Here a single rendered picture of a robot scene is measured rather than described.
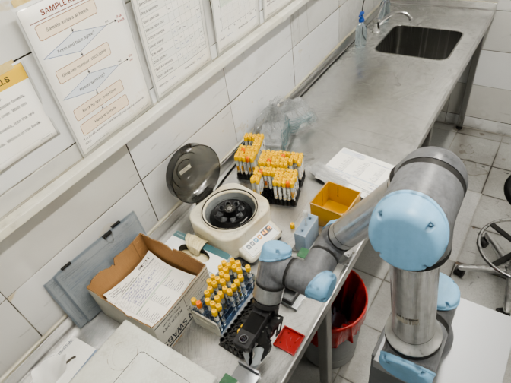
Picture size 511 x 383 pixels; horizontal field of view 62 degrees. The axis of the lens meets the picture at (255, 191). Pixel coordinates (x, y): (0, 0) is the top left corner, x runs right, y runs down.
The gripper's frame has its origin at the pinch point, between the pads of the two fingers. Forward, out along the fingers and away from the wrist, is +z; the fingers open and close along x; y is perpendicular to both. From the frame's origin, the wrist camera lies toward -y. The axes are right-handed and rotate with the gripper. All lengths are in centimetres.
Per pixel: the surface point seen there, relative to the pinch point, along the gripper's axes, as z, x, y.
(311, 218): -30, 8, 41
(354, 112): -60, 26, 114
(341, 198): -34, 5, 61
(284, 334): -3.1, -1.8, 14.5
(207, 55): -75, 59, 40
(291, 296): -9.9, 2.1, 23.9
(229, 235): -21.1, 27.6, 23.4
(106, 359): -10.8, 19.2, -31.8
